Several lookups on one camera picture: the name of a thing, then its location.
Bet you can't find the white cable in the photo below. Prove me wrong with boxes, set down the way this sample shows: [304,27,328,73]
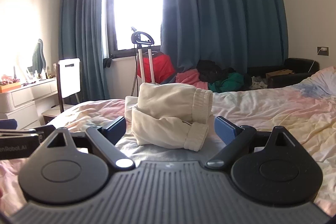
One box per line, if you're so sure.
[308,49,322,73]

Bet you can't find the garment steamer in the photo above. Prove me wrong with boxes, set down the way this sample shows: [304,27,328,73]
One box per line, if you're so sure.
[130,27,156,97]

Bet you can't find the dark framed window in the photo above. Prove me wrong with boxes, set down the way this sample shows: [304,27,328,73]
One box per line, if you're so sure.
[104,0,168,59]

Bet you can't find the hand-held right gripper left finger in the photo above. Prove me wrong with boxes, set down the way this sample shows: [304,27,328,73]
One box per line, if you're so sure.
[46,116,135,170]

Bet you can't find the black sofa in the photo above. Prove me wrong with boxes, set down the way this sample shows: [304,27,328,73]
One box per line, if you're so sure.
[247,57,319,89]

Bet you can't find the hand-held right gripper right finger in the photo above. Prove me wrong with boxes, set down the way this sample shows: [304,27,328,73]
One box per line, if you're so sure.
[206,116,298,169]

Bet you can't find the black cloth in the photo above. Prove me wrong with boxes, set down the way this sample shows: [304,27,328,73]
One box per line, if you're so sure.
[197,59,237,83]

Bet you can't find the brown cardboard box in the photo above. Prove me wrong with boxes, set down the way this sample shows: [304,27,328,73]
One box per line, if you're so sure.
[266,69,294,81]

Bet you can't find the green cloth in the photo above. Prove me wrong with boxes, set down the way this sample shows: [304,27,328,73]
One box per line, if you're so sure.
[209,72,246,93]

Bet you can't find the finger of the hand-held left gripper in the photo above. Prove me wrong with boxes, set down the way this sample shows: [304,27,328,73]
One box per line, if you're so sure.
[0,119,18,130]

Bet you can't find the wavy framed mirror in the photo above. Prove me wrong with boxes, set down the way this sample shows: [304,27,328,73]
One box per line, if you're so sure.
[31,39,46,73]

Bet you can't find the narrow blue curtain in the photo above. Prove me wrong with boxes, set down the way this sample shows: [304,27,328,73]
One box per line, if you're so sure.
[58,0,111,102]

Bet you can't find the white backed chair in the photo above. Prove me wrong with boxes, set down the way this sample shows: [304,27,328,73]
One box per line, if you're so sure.
[42,57,82,125]

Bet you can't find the wide blue curtain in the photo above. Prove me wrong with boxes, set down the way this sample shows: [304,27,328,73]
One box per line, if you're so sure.
[159,0,289,79]

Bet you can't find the bed with rumpled blankets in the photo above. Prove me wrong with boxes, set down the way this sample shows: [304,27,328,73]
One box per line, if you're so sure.
[0,66,336,214]

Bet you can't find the pink cloth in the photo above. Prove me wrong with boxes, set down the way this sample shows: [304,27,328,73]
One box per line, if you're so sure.
[175,69,210,90]

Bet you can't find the white dresser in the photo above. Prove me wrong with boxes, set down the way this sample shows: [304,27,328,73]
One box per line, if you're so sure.
[0,78,59,130]

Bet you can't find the red orange clutter on dresser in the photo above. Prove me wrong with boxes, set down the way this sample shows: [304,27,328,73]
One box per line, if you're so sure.
[0,81,21,93]

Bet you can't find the group of cosmetic bottles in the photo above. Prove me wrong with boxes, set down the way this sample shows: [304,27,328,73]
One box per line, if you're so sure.
[26,63,57,81]

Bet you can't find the white printed cloth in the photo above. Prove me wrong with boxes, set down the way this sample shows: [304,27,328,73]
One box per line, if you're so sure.
[249,76,268,90]

